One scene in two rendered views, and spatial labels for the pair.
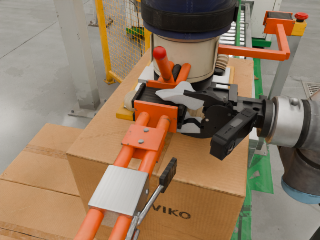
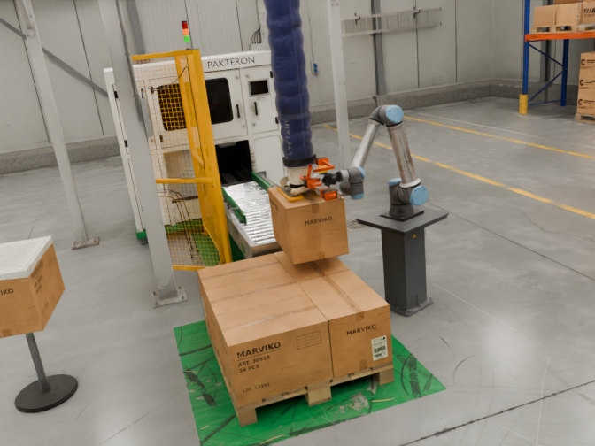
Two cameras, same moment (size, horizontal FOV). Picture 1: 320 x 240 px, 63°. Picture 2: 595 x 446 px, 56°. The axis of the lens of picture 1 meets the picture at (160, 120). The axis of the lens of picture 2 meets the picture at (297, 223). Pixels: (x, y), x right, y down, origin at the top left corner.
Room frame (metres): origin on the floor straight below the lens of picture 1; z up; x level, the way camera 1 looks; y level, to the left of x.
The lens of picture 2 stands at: (-2.62, 1.87, 2.15)
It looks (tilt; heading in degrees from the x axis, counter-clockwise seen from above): 19 degrees down; 330
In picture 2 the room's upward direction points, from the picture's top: 6 degrees counter-clockwise
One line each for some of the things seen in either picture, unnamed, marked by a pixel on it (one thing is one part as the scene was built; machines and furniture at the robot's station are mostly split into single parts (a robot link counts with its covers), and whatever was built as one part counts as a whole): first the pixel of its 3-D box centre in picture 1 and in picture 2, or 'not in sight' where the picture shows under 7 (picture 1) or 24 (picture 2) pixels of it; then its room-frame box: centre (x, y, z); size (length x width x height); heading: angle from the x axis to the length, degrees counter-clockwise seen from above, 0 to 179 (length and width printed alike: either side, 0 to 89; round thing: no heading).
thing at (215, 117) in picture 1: (235, 111); (330, 178); (0.40, -0.14, 1.20); 0.12 x 0.09 x 0.08; 76
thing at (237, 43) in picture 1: (242, 27); (274, 189); (2.43, -0.77, 0.60); 1.60 x 0.10 x 0.09; 166
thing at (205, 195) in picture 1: (178, 144); (306, 219); (0.64, -0.06, 0.87); 0.60 x 0.40 x 0.40; 163
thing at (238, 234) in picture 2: not in sight; (227, 218); (2.23, -0.11, 0.50); 2.31 x 0.05 x 0.19; 166
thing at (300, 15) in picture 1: (300, 17); not in sight; (1.46, -0.77, 1.02); 0.07 x 0.07 x 0.04
